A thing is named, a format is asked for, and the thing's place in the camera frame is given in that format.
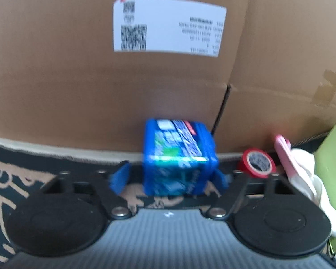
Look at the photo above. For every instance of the black tan letter-print mat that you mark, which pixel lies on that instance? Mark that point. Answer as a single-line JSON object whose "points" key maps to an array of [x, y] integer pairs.
{"points": [[11, 179]]}

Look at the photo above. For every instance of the large cardboard box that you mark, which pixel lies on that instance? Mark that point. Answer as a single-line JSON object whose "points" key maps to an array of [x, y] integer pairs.
{"points": [[72, 89]]}

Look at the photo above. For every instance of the white glove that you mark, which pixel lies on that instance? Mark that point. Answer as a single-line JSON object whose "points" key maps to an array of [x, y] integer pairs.
{"points": [[313, 179]]}

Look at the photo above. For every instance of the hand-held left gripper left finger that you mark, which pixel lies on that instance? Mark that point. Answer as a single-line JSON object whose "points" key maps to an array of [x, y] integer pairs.
{"points": [[120, 177]]}

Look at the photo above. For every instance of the blue box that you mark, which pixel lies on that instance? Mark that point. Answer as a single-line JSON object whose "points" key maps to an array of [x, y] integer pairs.
{"points": [[179, 159]]}

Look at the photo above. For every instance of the white shipping label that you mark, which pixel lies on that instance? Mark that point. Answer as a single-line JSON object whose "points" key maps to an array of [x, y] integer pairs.
{"points": [[168, 25]]}

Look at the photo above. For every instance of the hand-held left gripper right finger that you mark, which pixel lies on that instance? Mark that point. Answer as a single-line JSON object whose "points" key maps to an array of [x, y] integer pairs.
{"points": [[222, 180]]}

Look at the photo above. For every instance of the red tape roll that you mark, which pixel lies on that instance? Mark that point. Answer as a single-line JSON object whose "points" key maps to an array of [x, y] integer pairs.
{"points": [[256, 162]]}

